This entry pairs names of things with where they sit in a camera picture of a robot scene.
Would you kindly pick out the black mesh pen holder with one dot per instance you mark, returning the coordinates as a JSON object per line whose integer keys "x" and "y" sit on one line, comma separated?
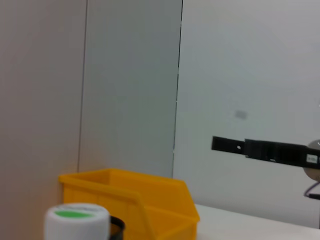
{"x": 118, "y": 227}

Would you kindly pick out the yellow plastic bin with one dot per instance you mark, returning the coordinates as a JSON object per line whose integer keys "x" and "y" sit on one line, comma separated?
{"x": 162, "y": 200}

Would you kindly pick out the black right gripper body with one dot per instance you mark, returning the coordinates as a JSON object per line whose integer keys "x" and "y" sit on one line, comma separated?
{"x": 280, "y": 153}

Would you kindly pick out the clear green-label water bottle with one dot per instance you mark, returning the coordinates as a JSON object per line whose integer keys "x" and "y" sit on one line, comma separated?
{"x": 75, "y": 225}

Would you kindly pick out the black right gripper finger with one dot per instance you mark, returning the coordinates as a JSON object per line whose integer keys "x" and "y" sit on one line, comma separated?
{"x": 225, "y": 144}

